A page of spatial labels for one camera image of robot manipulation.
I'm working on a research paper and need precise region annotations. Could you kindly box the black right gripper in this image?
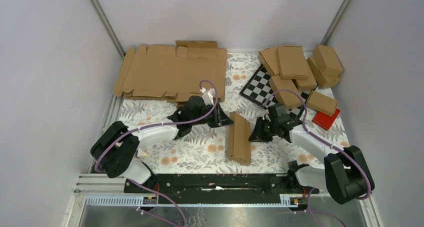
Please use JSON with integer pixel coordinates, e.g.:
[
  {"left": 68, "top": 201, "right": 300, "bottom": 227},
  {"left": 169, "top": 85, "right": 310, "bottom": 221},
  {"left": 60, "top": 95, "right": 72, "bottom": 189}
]
[{"left": 247, "top": 116, "right": 278, "bottom": 143}]

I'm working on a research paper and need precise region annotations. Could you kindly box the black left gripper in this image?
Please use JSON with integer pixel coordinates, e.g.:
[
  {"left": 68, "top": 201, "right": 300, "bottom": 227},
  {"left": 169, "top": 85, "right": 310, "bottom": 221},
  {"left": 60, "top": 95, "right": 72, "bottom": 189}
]
[{"left": 191, "top": 102, "right": 234, "bottom": 129}]

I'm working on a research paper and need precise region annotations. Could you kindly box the brown cardboard box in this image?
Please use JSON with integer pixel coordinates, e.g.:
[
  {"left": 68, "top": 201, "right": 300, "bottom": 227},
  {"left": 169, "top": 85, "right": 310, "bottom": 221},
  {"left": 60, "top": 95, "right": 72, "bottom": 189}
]
[{"left": 227, "top": 111, "right": 252, "bottom": 166}]

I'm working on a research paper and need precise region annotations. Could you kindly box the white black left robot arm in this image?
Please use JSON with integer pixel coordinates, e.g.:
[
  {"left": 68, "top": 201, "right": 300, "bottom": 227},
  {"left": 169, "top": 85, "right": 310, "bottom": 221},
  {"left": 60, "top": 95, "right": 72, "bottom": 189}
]
[{"left": 90, "top": 96, "right": 234, "bottom": 193}]

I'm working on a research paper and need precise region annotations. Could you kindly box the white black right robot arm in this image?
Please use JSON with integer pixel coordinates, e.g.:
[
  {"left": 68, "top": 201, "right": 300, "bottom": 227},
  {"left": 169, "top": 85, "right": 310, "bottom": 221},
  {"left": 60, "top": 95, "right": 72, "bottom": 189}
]
[{"left": 248, "top": 103, "right": 375, "bottom": 205}]

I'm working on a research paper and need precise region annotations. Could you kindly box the folded cardboard box front centre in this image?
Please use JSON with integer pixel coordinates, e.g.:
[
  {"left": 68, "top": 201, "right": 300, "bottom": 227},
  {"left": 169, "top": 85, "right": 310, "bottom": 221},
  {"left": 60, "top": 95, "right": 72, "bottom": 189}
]
[{"left": 269, "top": 75, "right": 302, "bottom": 110}]

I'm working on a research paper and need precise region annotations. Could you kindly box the red box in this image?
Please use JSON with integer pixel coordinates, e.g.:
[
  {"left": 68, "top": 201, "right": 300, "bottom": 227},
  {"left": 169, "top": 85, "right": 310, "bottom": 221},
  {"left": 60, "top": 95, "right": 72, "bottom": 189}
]
[{"left": 312, "top": 108, "right": 340, "bottom": 131}]

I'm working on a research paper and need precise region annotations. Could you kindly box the folded cardboard box front right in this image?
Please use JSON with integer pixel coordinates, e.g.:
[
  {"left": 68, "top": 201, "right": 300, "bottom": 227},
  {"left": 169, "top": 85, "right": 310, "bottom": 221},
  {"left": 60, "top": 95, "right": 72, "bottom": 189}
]
[{"left": 306, "top": 90, "right": 339, "bottom": 116}]

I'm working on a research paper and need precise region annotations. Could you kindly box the folded cardboard box middle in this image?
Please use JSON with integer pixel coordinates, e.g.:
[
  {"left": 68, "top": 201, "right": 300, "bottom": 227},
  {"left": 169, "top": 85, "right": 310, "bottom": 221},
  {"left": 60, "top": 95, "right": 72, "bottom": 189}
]
[{"left": 292, "top": 68, "right": 318, "bottom": 92}]

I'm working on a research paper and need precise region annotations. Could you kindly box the folded cardboard box large top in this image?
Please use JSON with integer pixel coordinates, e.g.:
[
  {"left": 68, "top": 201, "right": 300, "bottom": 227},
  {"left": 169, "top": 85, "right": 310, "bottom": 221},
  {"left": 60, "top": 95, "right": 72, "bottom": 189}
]
[{"left": 276, "top": 45, "right": 309, "bottom": 80}]

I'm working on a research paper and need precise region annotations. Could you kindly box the folded cardboard box back left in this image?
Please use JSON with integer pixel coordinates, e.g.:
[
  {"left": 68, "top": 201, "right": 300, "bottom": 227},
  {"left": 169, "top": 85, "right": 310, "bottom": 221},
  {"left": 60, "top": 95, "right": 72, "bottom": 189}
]
[{"left": 258, "top": 46, "right": 279, "bottom": 76}]

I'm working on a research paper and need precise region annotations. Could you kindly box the folded cardboard box lower right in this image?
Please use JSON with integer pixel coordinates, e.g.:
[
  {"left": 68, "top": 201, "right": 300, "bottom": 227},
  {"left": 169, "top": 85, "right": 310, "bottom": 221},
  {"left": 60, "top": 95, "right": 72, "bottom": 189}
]
[{"left": 306, "top": 57, "right": 341, "bottom": 89}]

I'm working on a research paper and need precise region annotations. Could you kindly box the folded cardboard box top right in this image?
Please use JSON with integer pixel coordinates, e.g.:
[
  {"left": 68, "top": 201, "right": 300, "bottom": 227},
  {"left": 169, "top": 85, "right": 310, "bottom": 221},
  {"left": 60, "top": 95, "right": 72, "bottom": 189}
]
[{"left": 312, "top": 44, "right": 343, "bottom": 77}]

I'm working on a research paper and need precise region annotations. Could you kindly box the floral patterned table mat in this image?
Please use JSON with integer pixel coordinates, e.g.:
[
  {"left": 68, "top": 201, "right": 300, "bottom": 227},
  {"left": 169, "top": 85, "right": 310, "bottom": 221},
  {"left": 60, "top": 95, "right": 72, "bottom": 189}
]
[{"left": 110, "top": 53, "right": 350, "bottom": 175}]

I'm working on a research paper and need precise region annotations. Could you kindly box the black white checkerboard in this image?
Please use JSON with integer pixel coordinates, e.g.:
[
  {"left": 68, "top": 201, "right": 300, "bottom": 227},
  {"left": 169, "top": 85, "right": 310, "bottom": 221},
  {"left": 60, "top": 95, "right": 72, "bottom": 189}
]
[{"left": 240, "top": 64, "right": 311, "bottom": 119}]

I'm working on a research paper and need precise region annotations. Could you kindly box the stack of flat cardboard sheets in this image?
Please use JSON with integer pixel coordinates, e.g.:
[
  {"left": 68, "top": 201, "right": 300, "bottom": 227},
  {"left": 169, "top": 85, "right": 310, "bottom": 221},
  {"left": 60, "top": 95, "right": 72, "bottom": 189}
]
[{"left": 113, "top": 40, "right": 228, "bottom": 103}]

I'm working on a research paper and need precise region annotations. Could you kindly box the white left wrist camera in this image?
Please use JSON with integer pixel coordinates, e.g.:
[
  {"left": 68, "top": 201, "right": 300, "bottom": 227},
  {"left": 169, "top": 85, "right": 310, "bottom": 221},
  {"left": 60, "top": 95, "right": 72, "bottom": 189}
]
[{"left": 200, "top": 87, "right": 216, "bottom": 106}]

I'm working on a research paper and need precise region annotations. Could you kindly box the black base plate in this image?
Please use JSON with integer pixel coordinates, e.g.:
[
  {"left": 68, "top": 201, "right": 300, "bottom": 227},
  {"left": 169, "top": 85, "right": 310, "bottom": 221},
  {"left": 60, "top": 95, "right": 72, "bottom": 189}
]
[{"left": 124, "top": 173, "right": 312, "bottom": 205}]

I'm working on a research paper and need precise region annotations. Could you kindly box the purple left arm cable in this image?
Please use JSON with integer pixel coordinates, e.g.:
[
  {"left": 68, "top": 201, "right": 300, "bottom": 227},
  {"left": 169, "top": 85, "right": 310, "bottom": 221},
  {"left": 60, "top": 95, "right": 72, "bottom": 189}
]
[{"left": 94, "top": 80, "right": 220, "bottom": 227}]

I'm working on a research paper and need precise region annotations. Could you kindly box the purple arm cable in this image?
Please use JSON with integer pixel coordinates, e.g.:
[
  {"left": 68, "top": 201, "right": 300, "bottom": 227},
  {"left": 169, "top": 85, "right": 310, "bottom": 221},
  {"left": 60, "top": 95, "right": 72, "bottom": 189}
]
[
  {"left": 263, "top": 88, "right": 374, "bottom": 227},
  {"left": 94, "top": 80, "right": 220, "bottom": 227}
]

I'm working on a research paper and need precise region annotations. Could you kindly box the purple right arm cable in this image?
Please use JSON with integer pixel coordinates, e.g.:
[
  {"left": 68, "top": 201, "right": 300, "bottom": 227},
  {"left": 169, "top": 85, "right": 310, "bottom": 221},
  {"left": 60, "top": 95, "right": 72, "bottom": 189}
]
[{"left": 263, "top": 88, "right": 374, "bottom": 227}]

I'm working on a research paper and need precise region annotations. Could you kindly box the aluminium rail frame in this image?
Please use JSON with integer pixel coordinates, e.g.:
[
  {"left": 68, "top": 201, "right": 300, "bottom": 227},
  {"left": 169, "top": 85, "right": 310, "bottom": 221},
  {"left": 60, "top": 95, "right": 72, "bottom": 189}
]
[{"left": 62, "top": 0, "right": 383, "bottom": 227}]

